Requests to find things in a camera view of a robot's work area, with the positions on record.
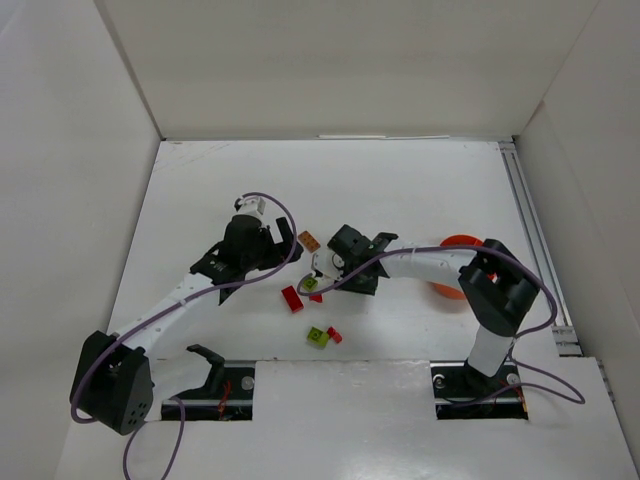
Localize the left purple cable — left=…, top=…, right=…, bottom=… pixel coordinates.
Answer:
left=69, top=191, right=301, bottom=480

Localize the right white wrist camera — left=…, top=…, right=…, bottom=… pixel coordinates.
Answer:
left=307, top=249, right=345, bottom=294

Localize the red rectangular lego brick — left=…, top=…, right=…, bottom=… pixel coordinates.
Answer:
left=281, top=286, right=304, bottom=313

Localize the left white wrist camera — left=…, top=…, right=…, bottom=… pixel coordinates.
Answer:
left=234, top=195, right=266, bottom=220

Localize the orange round divided container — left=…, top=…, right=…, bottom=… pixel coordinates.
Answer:
left=431, top=234, right=484, bottom=301

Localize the aluminium rail on right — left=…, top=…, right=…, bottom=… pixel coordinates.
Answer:
left=498, top=141, right=584, bottom=357

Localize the brown studded lego plate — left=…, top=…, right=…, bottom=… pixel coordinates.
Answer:
left=298, top=230, right=321, bottom=253

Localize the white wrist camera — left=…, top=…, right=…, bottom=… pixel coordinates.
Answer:
left=234, top=195, right=266, bottom=220
left=307, top=249, right=345, bottom=294

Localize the small red lego near front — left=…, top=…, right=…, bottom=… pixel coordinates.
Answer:
left=327, top=327, right=343, bottom=344

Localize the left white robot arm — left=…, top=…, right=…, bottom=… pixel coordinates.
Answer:
left=69, top=214, right=302, bottom=435

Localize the lime green square lego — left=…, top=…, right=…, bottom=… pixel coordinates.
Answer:
left=300, top=275, right=319, bottom=293

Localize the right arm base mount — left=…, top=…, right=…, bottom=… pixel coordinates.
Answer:
left=430, top=361, right=529, bottom=420

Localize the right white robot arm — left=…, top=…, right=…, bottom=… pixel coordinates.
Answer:
left=311, top=225, right=542, bottom=378

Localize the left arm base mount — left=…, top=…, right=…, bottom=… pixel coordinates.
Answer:
left=175, top=345, right=256, bottom=422

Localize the lime green lego near front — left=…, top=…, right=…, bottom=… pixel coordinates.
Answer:
left=306, top=327, right=331, bottom=349

